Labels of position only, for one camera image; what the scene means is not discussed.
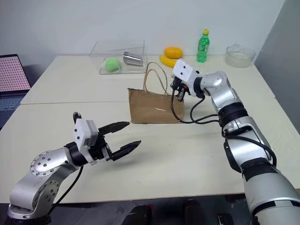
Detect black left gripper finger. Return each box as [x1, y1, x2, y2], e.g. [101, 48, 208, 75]
[112, 140, 142, 161]
[98, 120, 131, 137]

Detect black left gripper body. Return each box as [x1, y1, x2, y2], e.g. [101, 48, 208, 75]
[89, 132, 113, 162]

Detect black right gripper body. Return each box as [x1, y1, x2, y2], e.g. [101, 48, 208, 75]
[170, 76, 191, 95]

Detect brown paper bag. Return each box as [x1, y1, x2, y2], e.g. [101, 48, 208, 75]
[127, 62, 185, 125]

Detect yellow banana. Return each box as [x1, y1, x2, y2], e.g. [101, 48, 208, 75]
[159, 55, 179, 69]

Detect orange round fruit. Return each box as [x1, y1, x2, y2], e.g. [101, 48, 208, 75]
[163, 46, 184, 60]

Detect green plastic soda bottle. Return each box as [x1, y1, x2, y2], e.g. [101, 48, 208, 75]
[196, 29, 210, 63]

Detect silver metal cup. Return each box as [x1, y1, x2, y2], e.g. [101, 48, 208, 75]
[122, 51, 144, 68]

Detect clear plastic box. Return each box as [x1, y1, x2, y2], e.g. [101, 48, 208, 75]
[90, 40, 148, 75]

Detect green fuzzy ball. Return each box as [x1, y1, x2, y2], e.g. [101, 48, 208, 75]
[104, 57, 121, 73]

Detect clear glass bowl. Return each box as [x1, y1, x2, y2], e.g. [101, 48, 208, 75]
[225, 43, 256, 68]

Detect dark rounded shape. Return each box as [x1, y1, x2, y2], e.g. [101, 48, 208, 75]
[127, 204, 153, 225]

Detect open laptop computer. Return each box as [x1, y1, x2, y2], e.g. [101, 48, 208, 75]
[0, 54, 32, 129]

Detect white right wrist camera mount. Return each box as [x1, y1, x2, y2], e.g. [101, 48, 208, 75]
[172, 59, 200, 89]

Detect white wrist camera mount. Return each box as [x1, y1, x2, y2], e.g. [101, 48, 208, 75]
[73, 118, 99, 165]
[172, 59, 200, 89]

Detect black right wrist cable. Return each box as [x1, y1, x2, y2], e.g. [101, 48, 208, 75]
[170, 90, 224, 125]

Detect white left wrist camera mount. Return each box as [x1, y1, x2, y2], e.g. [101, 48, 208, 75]
[73, 118, 99, 165]

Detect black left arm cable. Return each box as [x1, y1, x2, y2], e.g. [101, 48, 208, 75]
[50, 164, 84, 208]

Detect black right forearm cable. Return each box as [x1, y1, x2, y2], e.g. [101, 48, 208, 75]
[222, 126, 278, 167]

